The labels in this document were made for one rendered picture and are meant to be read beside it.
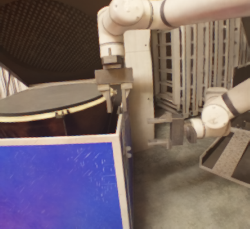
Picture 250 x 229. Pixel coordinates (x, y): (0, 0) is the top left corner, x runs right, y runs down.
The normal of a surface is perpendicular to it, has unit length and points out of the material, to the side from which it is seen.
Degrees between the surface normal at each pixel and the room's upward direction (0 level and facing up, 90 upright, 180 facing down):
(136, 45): 90
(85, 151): 90
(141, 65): 90
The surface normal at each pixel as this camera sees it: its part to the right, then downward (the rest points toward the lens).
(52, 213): -0.04, 0.29
